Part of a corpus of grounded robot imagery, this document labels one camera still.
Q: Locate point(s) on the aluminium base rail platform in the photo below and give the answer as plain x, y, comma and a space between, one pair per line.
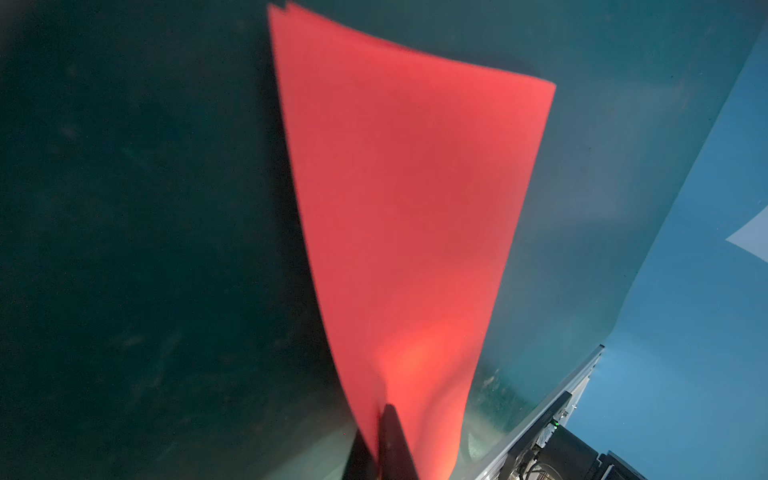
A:
498, 421

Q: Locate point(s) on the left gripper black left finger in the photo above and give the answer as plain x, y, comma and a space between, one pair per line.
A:
360, 464

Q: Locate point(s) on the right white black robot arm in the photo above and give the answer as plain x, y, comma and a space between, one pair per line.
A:
565, 456

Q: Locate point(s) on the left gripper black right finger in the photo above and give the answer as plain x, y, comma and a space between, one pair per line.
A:
395, 461

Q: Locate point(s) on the red square paper sheet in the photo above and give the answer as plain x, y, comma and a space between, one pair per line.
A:
410, 172

